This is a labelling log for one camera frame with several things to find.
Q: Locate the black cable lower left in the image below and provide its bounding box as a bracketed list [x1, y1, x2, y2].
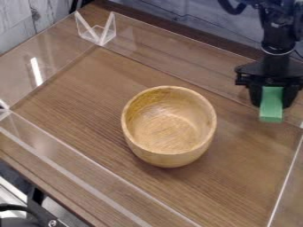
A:
[0, 203, 45, 227]

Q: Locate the wooden bowl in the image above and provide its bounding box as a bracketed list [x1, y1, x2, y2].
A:
[120, 86, 217, 168]

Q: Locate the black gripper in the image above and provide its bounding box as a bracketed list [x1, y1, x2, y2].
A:
[235, 49, 303, 108]

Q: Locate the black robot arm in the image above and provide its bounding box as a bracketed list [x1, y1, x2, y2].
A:
[217, 0, 303, 109]

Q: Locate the clear acrylic enclosure wall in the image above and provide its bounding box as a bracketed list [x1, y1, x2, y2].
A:
[0, 10, 303, 227]

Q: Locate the green rectangular stick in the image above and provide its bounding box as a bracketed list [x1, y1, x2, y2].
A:
[259, 86, 283, 123]

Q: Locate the black table leg bracket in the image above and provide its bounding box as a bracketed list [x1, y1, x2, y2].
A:
[26, 188, 68, 227]

